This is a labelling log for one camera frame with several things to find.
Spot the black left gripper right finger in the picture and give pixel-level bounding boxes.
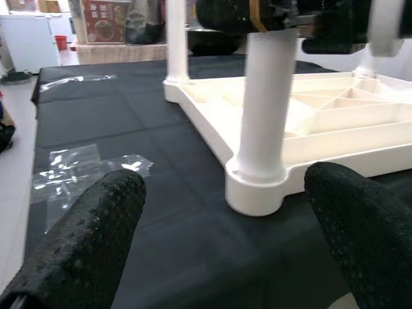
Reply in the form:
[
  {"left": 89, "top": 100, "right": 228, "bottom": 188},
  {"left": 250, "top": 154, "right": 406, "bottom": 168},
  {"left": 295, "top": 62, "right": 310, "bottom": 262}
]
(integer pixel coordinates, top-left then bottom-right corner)
[{"left": 303, "top": 161, "right": 412, "bottom": 309}]

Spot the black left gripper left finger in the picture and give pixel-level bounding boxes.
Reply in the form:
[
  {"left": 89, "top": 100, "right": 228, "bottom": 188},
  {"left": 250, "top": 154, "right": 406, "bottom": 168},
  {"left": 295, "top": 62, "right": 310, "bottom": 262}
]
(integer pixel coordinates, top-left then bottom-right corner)
[{"left": 0, "top": 169, "right": 147, "bottom": 309}]

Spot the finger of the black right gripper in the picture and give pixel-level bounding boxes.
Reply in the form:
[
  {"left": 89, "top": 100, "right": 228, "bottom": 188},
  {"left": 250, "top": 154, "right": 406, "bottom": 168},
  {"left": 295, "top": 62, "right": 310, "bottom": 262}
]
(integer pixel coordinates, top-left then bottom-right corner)
[{"left": 195, "top": 0, "right": 268, "bottom": 33}]

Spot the black round basin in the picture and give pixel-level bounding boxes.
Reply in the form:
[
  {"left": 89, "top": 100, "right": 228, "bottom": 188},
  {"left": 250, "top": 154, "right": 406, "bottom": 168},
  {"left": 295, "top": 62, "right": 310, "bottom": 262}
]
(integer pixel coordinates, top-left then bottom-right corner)
[{"left": 185, "top": 28, "right": 249, "bottom": 58}]

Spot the yellow rubber band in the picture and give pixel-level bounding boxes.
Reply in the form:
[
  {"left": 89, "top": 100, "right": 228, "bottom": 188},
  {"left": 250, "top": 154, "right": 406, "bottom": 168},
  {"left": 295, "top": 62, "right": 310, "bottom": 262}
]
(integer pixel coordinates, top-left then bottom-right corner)
[{"left": 248, "top": 0, "right": 268, "bottom": 33}]

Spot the clear tape patch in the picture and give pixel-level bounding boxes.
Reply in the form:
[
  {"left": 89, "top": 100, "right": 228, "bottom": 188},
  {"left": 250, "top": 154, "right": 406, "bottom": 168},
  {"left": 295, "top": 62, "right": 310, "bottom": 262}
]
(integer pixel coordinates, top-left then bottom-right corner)
[{"left": 30, "top": 142, "right": 156, "bottom": 233}]

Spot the small black bag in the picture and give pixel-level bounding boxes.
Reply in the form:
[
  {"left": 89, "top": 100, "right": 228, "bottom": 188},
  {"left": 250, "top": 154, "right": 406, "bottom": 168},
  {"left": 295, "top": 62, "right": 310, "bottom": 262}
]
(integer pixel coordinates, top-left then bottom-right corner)
[{"left": 124, "top": 0, "right": 167, "bottom": 46}]

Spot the white plastic table top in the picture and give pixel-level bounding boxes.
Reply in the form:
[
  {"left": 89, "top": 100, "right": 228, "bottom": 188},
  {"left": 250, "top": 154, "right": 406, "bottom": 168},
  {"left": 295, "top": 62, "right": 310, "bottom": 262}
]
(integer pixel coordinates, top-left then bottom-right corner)
[{"left": 162, "top": 71, "right": 412, "bottom": 218}]

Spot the beige woven cloth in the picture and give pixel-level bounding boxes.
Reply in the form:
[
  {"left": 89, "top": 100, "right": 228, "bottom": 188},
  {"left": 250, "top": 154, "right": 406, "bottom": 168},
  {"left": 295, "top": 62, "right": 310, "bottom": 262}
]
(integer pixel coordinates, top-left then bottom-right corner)
[{"left": 76, "top": 42, "right": 169, "bottom": 66}]

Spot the small red bucket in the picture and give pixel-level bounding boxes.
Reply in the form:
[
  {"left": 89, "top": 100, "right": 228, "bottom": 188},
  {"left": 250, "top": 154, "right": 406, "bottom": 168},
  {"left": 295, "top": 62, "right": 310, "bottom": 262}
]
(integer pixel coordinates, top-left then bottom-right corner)
[{"left": 52, "top": 34, "right": 69, "bottom": 52}]

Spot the dark green floor rag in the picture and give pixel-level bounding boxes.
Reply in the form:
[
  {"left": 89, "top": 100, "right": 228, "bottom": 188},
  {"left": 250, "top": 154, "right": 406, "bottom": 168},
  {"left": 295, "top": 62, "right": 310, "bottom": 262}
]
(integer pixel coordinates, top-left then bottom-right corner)
[{"left": 1, "top": 70, "right": 33, "bottom": 84}]

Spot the small white fridge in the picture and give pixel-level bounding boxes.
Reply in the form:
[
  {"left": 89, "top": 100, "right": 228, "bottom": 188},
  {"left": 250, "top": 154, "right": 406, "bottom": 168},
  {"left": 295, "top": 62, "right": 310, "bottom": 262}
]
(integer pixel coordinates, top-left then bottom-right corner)
[{"left": 0, "top": 14, "right": 62, "bottom": 74}]

